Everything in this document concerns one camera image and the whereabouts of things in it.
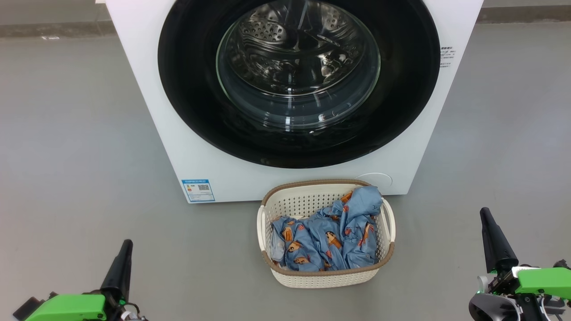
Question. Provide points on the small printed text label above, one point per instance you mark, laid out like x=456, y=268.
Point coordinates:
x=447, y=55

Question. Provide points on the cream perforated laundry basket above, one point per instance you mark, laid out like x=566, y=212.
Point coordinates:
x=321, y=278

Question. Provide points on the stainless steel washing machine drum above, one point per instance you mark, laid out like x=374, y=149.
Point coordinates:
x=290, y=49

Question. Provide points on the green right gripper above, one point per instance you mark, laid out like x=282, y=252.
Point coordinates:
x=544, y=281

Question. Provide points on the white front-load washing machine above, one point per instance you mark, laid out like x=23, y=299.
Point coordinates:
x=147, y=89

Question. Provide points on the black round washer door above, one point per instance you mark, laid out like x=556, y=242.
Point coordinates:
x=187, y=89

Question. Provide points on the white round filter access cover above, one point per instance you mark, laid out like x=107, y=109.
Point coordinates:
x=379, y=179

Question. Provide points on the blue energy label sticker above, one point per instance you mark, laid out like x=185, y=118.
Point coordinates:
x=198, y=191

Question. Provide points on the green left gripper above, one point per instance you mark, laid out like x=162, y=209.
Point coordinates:
x=67, y=307

